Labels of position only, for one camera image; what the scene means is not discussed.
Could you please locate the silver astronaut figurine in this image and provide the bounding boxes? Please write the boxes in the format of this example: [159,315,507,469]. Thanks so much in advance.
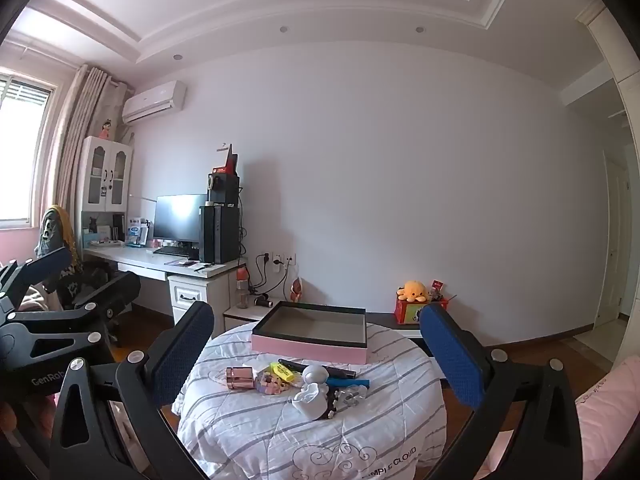
[300,365,331,398]

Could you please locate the black computer monitor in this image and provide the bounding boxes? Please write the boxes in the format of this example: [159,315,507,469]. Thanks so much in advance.
[153,194,208,248]

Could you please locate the yellow black jacket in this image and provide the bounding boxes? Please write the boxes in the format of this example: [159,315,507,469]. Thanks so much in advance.
[34,205,81,301]

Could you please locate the black computer tower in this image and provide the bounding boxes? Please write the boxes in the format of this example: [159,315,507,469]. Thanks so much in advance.
[199,203,241,265]

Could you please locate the window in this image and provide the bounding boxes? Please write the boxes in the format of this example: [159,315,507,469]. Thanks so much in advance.
[0,67,57,231]

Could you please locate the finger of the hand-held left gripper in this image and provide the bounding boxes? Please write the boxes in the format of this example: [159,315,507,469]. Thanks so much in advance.
[5,271,142,342]
[0,246,74,311]

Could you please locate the white air conditioner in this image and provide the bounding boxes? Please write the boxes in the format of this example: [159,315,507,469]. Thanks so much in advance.
[122,80,187,125]

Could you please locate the black power cables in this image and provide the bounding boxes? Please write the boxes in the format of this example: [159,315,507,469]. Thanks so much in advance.
[248,254,291,296]

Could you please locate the orange octopus plush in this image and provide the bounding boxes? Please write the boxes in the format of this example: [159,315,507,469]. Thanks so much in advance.
[397,280,432,303]

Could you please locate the red toy box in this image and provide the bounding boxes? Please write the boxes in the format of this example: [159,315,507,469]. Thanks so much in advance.
[394,294,449,328]

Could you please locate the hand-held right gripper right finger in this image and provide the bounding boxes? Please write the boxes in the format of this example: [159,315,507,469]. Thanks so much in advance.
[419,302,585,480]

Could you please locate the dark topped low cabinet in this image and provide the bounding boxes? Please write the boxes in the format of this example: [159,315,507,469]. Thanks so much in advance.
[367,311,435,356]

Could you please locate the pink bed quilt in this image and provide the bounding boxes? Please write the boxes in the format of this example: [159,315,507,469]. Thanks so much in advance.
[575,360,640,480]

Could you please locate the beige curtain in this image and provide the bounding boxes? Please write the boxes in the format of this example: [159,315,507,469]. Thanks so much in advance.
[46,63,137,241]

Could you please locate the black box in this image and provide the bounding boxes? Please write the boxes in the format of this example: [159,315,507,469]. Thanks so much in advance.
[207,172,241,207]

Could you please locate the black office chair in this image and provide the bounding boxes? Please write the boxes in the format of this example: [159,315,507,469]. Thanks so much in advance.
[52,259,143,348]

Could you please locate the red black carton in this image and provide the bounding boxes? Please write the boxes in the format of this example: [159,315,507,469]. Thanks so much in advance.
[212,144,240,177]

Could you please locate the white glass-door cabinet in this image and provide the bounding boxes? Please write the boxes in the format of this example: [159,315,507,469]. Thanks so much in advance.
[80,136,135,248]

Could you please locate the pink pixel pig toy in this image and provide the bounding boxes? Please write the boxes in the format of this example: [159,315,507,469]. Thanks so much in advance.
[254,369,292,396]

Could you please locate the white door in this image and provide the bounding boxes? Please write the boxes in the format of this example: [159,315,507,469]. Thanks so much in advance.
[597,157,632,331]

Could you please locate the white desk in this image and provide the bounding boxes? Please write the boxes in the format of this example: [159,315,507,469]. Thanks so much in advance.
[82,246,249,341]

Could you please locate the white handheld device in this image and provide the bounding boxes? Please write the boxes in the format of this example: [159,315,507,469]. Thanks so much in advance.
[292,384,332,422]

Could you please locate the blue white box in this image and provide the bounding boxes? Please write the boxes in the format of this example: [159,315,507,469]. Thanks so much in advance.
[126,217,150,247]

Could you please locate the pink box with dark rim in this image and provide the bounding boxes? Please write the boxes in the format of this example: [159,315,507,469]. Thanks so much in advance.
[251,302,369,365]

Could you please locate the rose gold box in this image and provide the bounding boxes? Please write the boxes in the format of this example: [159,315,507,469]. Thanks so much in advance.
[226,367,256,391]

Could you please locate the white bedside table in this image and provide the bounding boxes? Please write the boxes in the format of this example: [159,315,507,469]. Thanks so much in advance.
[222,299,281,335]

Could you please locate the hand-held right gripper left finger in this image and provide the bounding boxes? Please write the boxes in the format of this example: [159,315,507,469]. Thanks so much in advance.
[49,301,216,480]

